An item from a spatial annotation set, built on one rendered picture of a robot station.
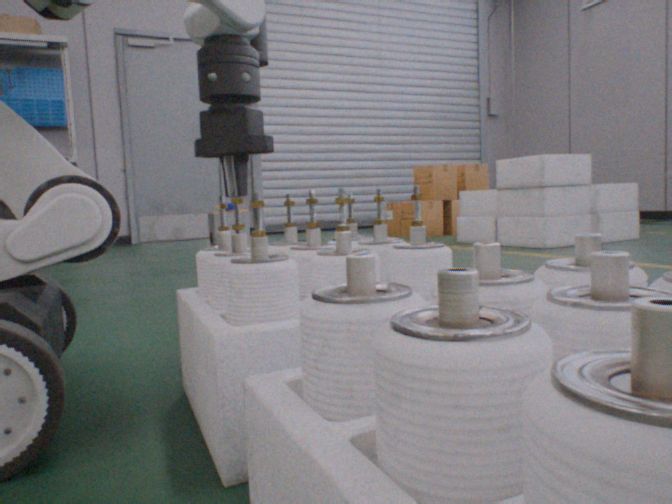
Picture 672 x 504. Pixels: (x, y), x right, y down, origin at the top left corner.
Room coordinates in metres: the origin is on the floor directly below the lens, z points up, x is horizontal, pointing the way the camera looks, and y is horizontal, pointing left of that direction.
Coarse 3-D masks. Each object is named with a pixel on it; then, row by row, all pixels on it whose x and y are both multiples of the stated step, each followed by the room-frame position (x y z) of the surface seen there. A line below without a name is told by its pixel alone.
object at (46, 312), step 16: (32, 272) 1.04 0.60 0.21; (0, 288) 0.98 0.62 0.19; (16, 288) 0.97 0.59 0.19; (32, 288) 0.96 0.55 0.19; (48, 288) 0.97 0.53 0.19; (0, 304) 0.68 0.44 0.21; (16, 304) 0.70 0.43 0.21; (32, 304) 0.77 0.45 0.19; (48, 304) 0.85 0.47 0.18; (16, 320) 0.69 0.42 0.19; (32, 320) 0.69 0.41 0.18; (48, 320) 0.79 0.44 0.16; (48, 336) 0.77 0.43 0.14; (64, 336) 1.09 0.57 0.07
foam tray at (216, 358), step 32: (192, 288) 0.95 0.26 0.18; (192, 320) 0.75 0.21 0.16; (224, 320) 0.67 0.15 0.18; (288, 320) 0.64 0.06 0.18; (192, 352) 0.78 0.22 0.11; (224, 352) 0.59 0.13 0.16; (256, 352) 0.60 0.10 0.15; (288, 352) 0.62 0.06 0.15; (192, 384) 0.81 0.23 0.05; (224, 384) 0.59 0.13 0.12; (224, 416) 0.59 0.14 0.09; (224, 448) 0.59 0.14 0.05; (224, 480) 0.59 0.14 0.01
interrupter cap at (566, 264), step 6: (564, 258) 0.53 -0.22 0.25; (570, 258) 0.53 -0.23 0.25; (546, 264) 0.50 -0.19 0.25; (552, 264) 0.49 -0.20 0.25; (558, 264) 0.49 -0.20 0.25; (564, 264) 0.50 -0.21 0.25; (570, 264) 0.51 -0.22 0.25; (630, 264) 0.47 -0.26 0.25; (564, 270) 0.47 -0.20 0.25; (570, 270) 0.47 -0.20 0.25; (576, 270) 0.47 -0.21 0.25; (582, 270) 0.46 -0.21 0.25; (588, 270) 0.46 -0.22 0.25
